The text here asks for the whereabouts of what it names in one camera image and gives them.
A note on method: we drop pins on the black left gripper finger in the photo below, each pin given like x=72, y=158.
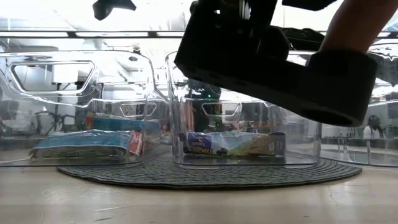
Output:
x=102, y=7

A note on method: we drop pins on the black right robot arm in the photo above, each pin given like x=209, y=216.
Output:
x=342, y=87

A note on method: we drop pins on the clear plastic bin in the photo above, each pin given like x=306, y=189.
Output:
x=382, y=93
x=46, y=102
x=304, y=140

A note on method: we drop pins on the round grey woven placemat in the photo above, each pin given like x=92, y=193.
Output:
x=202, y=177

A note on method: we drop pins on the blue brown chewy granola bar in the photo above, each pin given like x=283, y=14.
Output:
x=233, y=146

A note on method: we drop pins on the blue red-end granola bar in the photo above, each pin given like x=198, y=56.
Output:
x=84, y=143

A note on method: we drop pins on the person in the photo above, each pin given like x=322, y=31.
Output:
x=373, y=130

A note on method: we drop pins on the snack bars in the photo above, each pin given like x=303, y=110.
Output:
x=124, y=124

